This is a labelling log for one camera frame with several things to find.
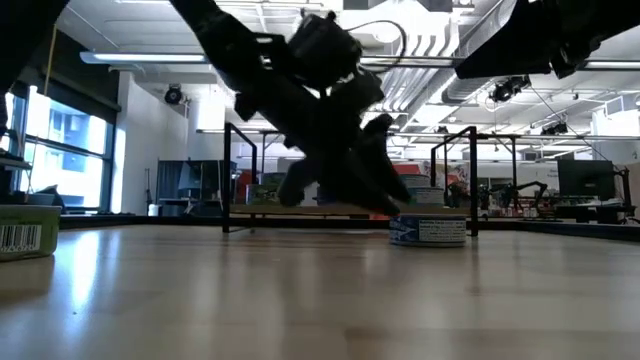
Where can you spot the black aluminium table frame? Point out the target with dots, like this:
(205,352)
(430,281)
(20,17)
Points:
(150,221)

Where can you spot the long fluorescent ceiling light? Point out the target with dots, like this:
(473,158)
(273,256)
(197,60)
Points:
(145,57)

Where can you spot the black track light cluster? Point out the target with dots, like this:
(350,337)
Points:
(507,90)

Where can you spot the silver-lid tin can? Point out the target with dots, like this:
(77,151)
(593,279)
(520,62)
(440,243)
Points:
(417,180)

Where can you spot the bright window with dark frame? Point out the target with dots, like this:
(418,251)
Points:
(65,135)

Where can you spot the wooden shelf with black legs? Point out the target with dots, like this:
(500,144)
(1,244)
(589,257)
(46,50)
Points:
(226,175)

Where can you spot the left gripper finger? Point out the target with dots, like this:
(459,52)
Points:
(380,175)
(297,185)

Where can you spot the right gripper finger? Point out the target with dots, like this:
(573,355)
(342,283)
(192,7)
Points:
(510,50)

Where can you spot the black ceiling spotlight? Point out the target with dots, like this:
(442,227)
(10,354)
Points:
(173,95)

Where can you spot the black background robot arm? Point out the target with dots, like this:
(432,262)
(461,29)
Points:
(525,189)

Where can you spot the large black background monitor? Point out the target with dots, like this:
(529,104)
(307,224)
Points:
(586,179)

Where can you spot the blue-label silver-lid can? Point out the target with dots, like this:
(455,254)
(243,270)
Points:
(430,196)
(435,231)

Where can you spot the orange cloth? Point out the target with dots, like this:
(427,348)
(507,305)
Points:
(409,169)

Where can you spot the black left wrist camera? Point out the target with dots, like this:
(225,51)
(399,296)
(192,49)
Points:
(325,50)

